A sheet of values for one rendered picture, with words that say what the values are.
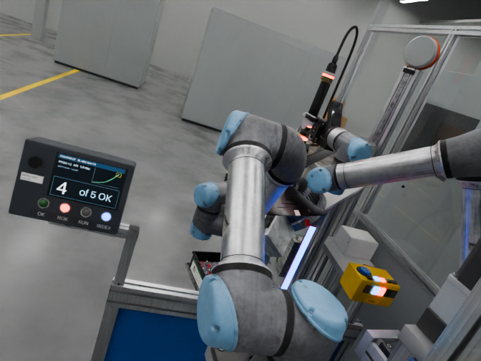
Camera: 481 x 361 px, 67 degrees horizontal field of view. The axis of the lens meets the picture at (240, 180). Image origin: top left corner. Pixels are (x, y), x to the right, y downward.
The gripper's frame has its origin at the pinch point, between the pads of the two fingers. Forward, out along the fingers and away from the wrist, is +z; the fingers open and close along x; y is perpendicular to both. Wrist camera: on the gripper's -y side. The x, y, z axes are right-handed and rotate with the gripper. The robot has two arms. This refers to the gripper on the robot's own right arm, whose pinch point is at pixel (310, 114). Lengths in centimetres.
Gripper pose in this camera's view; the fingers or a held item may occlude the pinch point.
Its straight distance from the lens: 142.8
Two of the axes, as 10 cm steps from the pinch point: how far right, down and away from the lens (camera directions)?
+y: -3.4, 8.8, 3.4
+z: -3.2, -4.4, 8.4
